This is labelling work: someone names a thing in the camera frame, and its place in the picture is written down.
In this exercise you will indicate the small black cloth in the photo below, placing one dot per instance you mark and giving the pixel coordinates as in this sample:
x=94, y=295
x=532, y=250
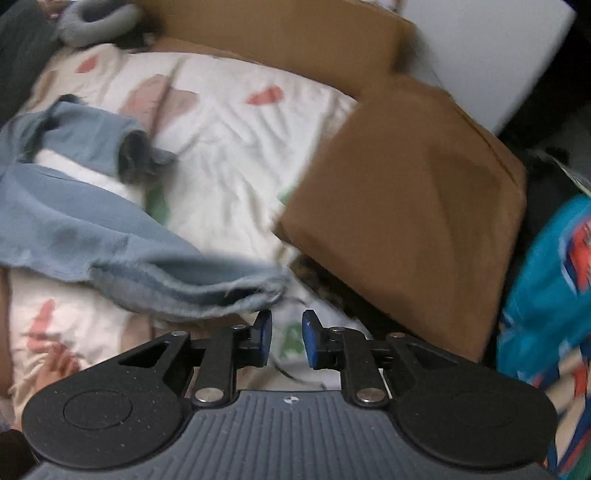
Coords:
x=134, y=39

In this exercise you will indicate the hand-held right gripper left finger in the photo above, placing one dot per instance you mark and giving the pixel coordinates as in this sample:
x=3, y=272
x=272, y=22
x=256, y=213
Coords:
x=265, y=337

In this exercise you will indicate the grey neck pillow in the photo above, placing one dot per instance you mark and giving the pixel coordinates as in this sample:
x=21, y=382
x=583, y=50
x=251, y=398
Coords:
x=92, y=23

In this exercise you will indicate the flat cardboard sheet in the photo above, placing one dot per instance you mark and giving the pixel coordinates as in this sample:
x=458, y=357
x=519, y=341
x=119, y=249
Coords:
x=277, y=37

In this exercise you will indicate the bear print bedsheet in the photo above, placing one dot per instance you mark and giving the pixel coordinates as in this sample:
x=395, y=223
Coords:
x=221, y=115

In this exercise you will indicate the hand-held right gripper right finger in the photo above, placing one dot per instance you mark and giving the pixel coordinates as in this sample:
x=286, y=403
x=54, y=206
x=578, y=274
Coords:
x=310, y=341

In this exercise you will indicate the light blue jeans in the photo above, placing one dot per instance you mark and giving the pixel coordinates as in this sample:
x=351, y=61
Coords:
x=69, y=221

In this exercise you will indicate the teal printed cloth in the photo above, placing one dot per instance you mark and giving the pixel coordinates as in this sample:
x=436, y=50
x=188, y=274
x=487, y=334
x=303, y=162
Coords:
x=545, y=300

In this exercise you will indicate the dark cloth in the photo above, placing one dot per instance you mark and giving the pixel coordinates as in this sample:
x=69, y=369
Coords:
x=545, y=184

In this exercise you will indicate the dark grey pillow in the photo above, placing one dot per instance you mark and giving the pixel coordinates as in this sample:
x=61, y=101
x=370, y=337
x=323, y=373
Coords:
x=23, y=55

